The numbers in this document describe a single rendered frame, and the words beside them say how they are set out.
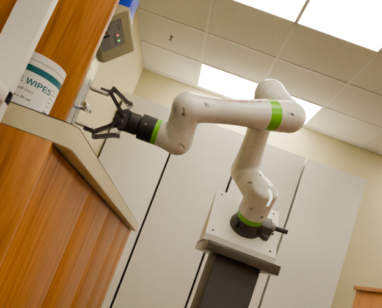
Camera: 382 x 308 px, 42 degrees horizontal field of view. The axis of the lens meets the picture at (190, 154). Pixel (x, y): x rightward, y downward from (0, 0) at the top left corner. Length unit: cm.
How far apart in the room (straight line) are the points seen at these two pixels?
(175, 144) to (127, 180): 299
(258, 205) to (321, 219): 277
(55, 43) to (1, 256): 89
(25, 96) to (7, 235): 34
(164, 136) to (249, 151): 54
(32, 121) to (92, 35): 76
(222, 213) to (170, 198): 239
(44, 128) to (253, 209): 140
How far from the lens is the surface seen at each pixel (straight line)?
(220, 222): 223
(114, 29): 178
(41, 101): 108
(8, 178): 85
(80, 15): 162
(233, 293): 216
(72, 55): 157
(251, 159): 216
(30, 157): 85
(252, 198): 210
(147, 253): 461
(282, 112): 184
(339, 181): 496
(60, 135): 85
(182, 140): 171
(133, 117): 175
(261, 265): 212
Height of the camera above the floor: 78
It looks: 13 degrees up
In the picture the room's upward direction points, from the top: 21 degrees clockwise
